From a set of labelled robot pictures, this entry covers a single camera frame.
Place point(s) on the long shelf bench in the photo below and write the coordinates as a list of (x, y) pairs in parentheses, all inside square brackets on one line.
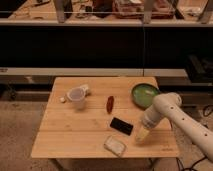
[(107, 13)]

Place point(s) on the green bowl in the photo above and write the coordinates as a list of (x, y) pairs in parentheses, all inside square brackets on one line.
[(143, 94)]

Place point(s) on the black rectangular block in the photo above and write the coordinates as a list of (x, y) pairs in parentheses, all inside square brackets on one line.
[(121, 126)]

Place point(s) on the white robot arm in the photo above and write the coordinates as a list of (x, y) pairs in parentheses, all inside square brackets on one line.
[(167, 105)]

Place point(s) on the white sponge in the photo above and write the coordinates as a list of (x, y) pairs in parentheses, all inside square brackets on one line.
[(115, 146)]

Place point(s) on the white ceramic cup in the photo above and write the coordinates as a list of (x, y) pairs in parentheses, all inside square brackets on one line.
[(77, 96)]

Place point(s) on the wooden table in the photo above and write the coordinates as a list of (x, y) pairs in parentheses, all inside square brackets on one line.
[(67, 133)]

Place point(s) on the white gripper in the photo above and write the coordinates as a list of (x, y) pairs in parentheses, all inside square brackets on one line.
[(150, 120)]

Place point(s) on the black equipment on right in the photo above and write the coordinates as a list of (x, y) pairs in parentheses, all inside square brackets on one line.
[(199, 69)]

